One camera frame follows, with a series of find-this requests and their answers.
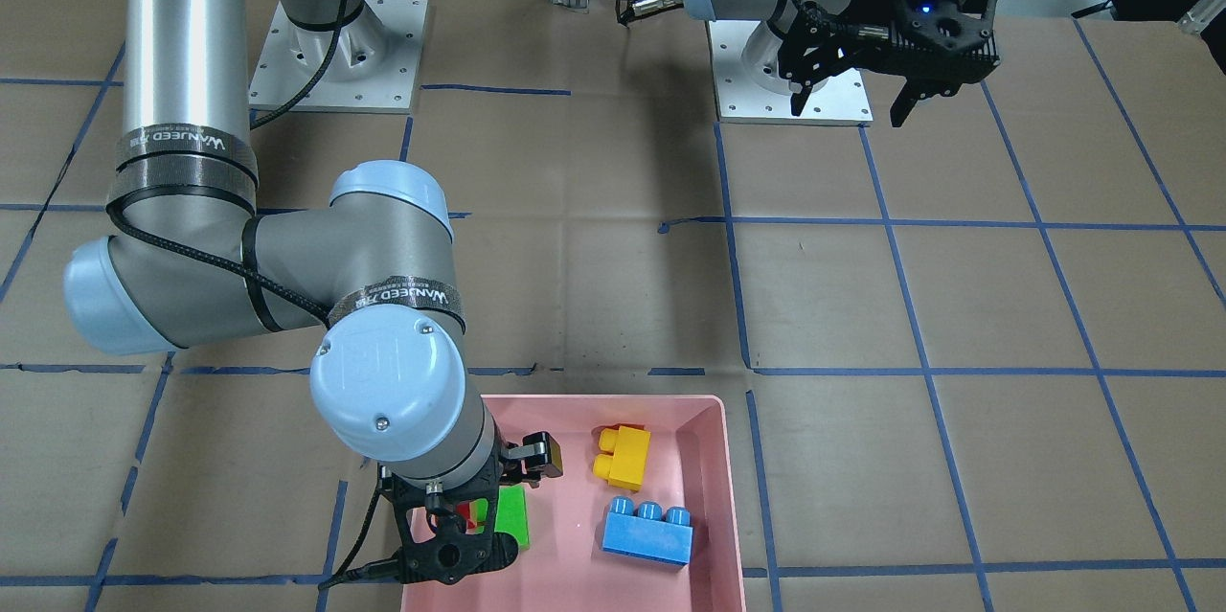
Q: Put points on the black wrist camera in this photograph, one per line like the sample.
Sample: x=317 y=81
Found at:
x=948 y=40
x=446 y=554

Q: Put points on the blue three-stud block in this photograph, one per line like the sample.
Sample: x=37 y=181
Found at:
x=648 y=531

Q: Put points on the green two-stud block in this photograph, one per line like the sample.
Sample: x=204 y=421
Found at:
x=511 y=516

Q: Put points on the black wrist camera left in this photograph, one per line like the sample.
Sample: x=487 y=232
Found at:
x=948 y=40

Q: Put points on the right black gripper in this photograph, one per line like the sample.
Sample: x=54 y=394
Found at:
x=533 y=459

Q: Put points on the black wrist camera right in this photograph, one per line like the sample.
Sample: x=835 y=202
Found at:
x=446 y=554

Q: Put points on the yellow two-stud block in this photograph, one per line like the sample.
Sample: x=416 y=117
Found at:
x=622 y=457

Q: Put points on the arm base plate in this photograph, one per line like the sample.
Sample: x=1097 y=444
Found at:
x=375 y=69
x=751 y=89

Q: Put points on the red small block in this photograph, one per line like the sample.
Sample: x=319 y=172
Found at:
x=474 y=513

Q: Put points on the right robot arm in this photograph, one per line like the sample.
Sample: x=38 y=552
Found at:
x=193 y=262

